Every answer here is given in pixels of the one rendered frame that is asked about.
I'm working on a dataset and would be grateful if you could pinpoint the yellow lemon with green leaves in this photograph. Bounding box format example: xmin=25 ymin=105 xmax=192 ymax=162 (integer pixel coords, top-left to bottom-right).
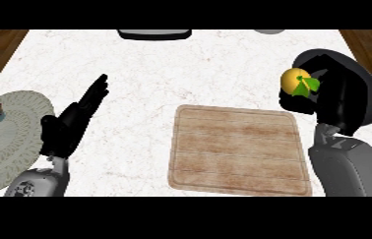
xmin=281 ymin=67 xmax=323 ymax=98

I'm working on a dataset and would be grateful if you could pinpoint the wooden cutting board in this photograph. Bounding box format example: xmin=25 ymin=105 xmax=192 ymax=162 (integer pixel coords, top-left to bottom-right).
xmin=167 ymin=103 xmax=315 ymax=198

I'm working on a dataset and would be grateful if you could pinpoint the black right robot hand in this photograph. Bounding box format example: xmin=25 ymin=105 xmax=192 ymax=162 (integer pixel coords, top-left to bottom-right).
xmin=278 ymin=55 xmax=363 ymax=138

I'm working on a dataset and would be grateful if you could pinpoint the pale round woven placemat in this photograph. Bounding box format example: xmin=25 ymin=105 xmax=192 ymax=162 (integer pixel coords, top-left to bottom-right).
xmin=0 ymin=90 xmax=56 ymax=190

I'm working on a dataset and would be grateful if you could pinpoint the black pan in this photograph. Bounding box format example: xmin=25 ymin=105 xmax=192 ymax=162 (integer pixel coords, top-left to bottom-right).
xmin=291 ymin=48 xmax=372 ymax=138

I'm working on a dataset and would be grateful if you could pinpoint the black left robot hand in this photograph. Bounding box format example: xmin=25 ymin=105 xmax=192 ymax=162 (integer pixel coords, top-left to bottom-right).
xmin=40 ymin=73 xmax=111 ymax=160

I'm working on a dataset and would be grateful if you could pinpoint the grey round object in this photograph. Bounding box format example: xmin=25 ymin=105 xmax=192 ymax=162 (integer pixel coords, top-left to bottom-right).
xmin=253 ymin=29 xmax=288 ymax=35

